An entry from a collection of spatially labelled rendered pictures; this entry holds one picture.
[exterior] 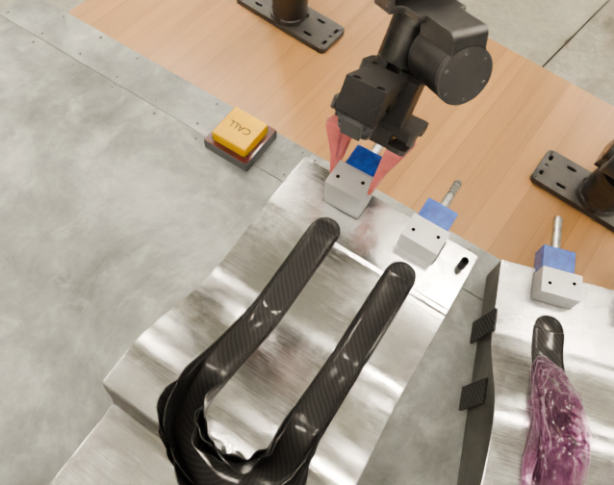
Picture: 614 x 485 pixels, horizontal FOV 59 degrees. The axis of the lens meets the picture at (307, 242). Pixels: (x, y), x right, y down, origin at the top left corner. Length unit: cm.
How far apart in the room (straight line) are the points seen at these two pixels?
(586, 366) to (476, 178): 32
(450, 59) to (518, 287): 34
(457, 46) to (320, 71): 47
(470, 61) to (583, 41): 200
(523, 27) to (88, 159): 194
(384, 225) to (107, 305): 38
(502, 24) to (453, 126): 154
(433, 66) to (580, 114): 55
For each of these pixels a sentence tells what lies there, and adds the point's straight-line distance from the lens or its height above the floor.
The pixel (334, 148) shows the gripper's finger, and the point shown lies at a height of 97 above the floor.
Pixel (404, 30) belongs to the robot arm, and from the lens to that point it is 58.
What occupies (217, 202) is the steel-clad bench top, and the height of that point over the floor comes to 80.
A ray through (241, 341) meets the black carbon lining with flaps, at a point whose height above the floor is 90.
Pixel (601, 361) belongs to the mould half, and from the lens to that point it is 76.
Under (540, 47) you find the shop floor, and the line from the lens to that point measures 241.
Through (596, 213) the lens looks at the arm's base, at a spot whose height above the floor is 81.
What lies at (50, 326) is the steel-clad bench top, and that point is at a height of 80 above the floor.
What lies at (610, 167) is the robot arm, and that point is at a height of 92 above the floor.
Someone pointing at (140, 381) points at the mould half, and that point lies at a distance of 58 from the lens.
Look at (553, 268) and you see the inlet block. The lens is 76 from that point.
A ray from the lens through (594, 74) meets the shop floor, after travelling 242.
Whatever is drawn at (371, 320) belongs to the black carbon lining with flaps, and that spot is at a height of 88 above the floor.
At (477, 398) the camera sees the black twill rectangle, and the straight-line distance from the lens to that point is 69.
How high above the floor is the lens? 148
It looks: 63 degrees down
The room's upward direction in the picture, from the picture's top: 8 degrees clockwise
